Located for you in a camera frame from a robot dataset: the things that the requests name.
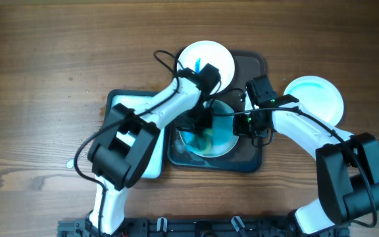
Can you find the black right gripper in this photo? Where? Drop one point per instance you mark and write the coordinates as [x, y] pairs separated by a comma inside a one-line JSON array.
[[240, 130]]

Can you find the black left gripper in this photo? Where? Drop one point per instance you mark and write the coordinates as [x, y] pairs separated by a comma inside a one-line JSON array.
[[183, 122]]

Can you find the green scrubbing sponge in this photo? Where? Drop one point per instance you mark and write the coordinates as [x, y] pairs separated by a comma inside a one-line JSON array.
[[202, 143]]

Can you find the white plate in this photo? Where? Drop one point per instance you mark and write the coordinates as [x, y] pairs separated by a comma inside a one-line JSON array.
[[198, 54], [319, 96], [223, 138]]

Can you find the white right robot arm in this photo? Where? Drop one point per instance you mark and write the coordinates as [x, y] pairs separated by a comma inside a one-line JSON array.
[[347, 165]]

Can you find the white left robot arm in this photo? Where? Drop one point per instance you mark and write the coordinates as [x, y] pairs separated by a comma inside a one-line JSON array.
[[122, 148]]

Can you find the dark brown serving tray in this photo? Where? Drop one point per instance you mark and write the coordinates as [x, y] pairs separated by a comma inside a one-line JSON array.
[[243, 157]]

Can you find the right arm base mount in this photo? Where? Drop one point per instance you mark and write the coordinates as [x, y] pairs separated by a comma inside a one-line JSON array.
[[312, 219]]

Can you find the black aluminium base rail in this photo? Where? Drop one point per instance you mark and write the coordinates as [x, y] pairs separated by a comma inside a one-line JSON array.
[[236, 226]]

